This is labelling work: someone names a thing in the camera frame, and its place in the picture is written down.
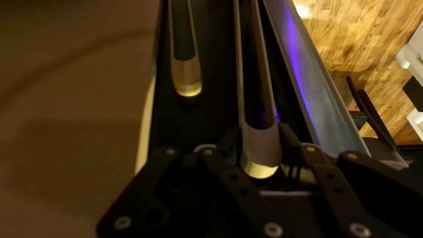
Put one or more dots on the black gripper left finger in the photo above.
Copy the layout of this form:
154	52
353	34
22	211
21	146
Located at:
176	199

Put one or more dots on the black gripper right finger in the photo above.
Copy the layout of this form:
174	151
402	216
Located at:
370	199

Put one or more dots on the black stand leg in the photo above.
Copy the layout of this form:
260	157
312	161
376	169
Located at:
370	114

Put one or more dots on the white furniture frame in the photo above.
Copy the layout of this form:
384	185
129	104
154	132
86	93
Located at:
411	58

